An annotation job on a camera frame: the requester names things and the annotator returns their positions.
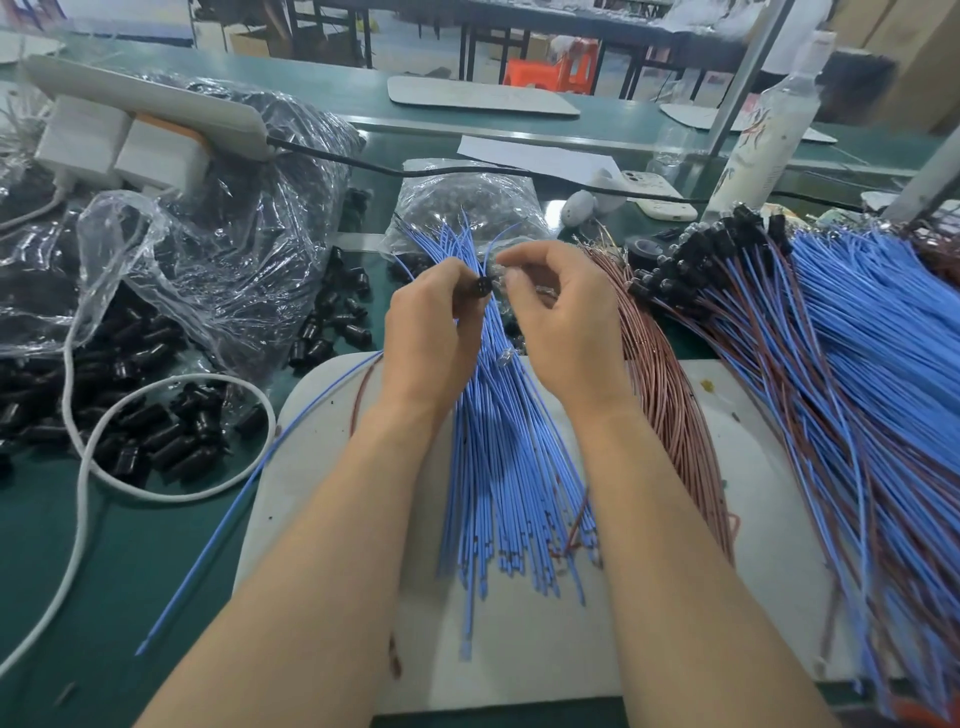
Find small clear plastic bag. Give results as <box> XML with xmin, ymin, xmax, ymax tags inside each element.
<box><xmin>385</xmin><ymin>157</ymin><xmax>554</xmax><ymax>260</ymax></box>

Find cardboard boxes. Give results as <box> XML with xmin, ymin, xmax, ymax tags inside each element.
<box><xmin>825</xmin><ymin>0</ymin><xmax>960</xmax><ymax>134</ymax></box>

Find person's left hand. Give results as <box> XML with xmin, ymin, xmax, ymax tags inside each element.
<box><xmin>378</xmin><ymin>258</ymin><xmax>491</xmax><ymax>425</ymax></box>

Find person's right forearm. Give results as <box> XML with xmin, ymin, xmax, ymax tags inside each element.
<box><xmin>577</xmin><ymin>397</ymin><xmax>839</xmax><ymax>728</ymax></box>

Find person's right hand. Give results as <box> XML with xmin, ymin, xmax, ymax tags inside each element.
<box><xmin>495</xmin><ymin>240</ymin><xmax>639</xmax><ymax>425</ymax></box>

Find person's left forearm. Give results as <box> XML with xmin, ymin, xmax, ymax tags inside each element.
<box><xmin>135</xmin><ymin>397</ymin><xmax>464</xmax><ymax>728</ymax></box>

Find white flat device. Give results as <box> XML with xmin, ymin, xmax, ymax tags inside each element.
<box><xmin>603</xmin><ymin>169</ymin><xmax>699</xmax><ymax>222</ymax></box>

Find white paper sheet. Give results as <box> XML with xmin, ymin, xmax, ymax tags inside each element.
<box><xmin>457</xmin><ymin>135</ymin><xmax>624</xmax><ymax>189</ymax></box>

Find white power strip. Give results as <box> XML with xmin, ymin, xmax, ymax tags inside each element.
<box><xmin>22</xmin><ymin>54</ymin><xmax>275</xmax><ymax>162</ymax></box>

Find long black-frame table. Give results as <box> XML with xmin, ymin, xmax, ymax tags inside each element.
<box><xmin>285</xmin><ymin>0</ymin><xmax>749</xmax><ymax>99</ymax></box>

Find black power cord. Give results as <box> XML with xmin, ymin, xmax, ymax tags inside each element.
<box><xmin>270</xmin><ymin>135</ymin><xmax>887</xmax><ymax>219</ymax></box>

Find bundle of brown wires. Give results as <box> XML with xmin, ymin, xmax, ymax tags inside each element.
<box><xmin>585</xmin><ymin>243</ymin><xmax>737</xmax><ymax>564</ymax></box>

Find white spray bottle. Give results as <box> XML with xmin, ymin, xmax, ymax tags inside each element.
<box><xmin>705</xmin><ymin>30</ymin><xmax>837</xmax><ymax>219</ymax></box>

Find white work board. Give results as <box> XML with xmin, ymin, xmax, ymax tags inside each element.
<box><xmin>232</xmin><ymin>352</ymin><xmax>864</xmax><ymax>714</ymax></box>

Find white computer mouse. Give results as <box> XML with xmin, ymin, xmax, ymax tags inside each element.
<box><xmin>561</xmin><ymin>189</ymin><xmax>599</xmax><ymax>230</ymax></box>

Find short metal frame post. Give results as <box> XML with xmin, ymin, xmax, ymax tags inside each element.
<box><xmin>885</xmin><ymin>127</ymin><xmax>960</xmax><ymax>227</ymax></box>

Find white charging cable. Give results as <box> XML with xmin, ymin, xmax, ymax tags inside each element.
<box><xmin>0</xmin><ymin>177</ymin><xmax>279</xmax><ymax>677</ymax></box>

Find white orange charger adapter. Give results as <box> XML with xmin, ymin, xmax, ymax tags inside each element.
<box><xmin>112</xmin><ymin>115</ymin><xmax>212</xmax><ymax>195</ymax></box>

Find pile of assembled wire harnesses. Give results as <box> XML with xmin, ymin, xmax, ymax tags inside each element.
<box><xmin>627</xmin><ymin>202</ymin><xmax>960</xmax><ymax>719</ymax></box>

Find orange plastic stool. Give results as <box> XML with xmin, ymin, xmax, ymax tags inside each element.
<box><xmin>505</xmin><ymin>37</ymin><xmax>602</xmax><ymax>95</ymax></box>

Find slanted metal frame post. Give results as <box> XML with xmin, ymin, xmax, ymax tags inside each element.
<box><xmin>705</xmin><ymin>0</ymin><xmax>800</xmax><ymax>155</ymax></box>

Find large clear plastic bag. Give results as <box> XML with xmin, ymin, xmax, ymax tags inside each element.
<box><xmin>0</xmin><ymin>72</ymin><xmax>365</xmax><ymax>384</ymax></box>

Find pile of black plastic caps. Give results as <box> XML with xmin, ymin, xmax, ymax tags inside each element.
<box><xmin>0</xmin><ymin>247</ymin><xmax>374</xmax><ymax>489</ymax></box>

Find blue table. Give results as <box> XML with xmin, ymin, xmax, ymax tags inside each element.
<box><xmin>45</xmin><ymin>0</ymin><xmax>194</xmax><ymax>47</ymax></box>

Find bundle of blue wires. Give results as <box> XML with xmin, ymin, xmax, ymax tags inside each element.
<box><xmin>402</xmin><ymin>222</ymin><xmax>602</xmax><ymax>659</ymax></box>

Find white flat tray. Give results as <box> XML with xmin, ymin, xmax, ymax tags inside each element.
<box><xmin>0</xmin><ymin>30</ymin><xmax>65</xmax><ymax>65</ymax></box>
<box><xmin>660</xmin><ymin>102</ymin><xmax>839</xmax><ymax>146</ymax></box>
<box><xmin>387</xmin><ymin>75</ymin><xmax>581</xmax><ymax>119</ymax></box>

